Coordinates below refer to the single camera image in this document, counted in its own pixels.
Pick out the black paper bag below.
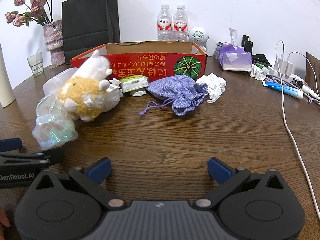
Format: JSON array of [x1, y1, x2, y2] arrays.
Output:
[[62, 0, 110, 63], [106, 0, 121, 43]]

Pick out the blue tube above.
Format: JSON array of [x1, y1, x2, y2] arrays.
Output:
[[262, 81, 304, 99]]

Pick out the brown wooden panel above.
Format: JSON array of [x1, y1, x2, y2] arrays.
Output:
[[305, 52, 320, 92]]

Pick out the black pouch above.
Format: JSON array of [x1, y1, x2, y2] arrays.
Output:
[[252, 54, 269, 67]]

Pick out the stack of small packets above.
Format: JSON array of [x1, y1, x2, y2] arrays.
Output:
[[214, 41, 232, 58]]

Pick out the iridescent plastic bag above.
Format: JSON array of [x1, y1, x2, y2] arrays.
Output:
[[32, 94, 78, 151]]

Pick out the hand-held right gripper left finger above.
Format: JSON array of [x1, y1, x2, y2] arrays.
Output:
[[28, 157, 125, 210]]

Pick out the person's left hand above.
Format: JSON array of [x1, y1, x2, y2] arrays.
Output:
[[0, 206, 11, 230]]

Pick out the small white bottle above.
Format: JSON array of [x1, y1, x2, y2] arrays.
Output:
[[251, 64, 270, 80]]

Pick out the clear water bottle red label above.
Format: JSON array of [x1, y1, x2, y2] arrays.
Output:
[[173, 5, 188, 42], [157, 4, 174, 42]]

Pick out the translucent plastic container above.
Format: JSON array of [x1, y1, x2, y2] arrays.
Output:
[[42, 67, 79, 98]]

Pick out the purple tissue pack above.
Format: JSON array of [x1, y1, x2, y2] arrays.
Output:
[[219, 28, 252, 72]]

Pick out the white cable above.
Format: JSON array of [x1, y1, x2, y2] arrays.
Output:
[[287, 52, 320, 98], [276, 41, 320, 214]]

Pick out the purple drawstring bag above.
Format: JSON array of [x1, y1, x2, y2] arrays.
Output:
[[139, 75, 209, 117]]

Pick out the yellow white plush toy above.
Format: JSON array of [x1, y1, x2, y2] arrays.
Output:
[[58, 50, 113, 122]]

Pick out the clear glass cup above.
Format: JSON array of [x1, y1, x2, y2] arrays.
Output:
[[27, 48, 45, 77]]

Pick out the white robot speaker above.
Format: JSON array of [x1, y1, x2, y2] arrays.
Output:
[[188, 27, 210, 53]]

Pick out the white tall bottle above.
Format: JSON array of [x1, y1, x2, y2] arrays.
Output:
[[0, 42, 16, 108]]

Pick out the green tissue pack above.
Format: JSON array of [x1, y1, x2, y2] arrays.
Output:
[[119, 76, 150, 93]]

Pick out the purple cable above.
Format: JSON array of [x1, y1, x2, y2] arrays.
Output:
[[265, 74, 320, 104]]

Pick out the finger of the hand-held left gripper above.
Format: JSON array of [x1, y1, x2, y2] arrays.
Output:
[[0, 147, 65, 168], [0, 138, 22, 153]]

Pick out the red cardboard box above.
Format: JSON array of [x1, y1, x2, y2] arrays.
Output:
[[70, 41, 208, 82]]

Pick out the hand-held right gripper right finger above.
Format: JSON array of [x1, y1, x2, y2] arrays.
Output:
[[194, 157, 288, 209]]

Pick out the dried pink flowers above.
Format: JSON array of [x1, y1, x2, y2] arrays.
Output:
[[5, 0, 58, 27]]

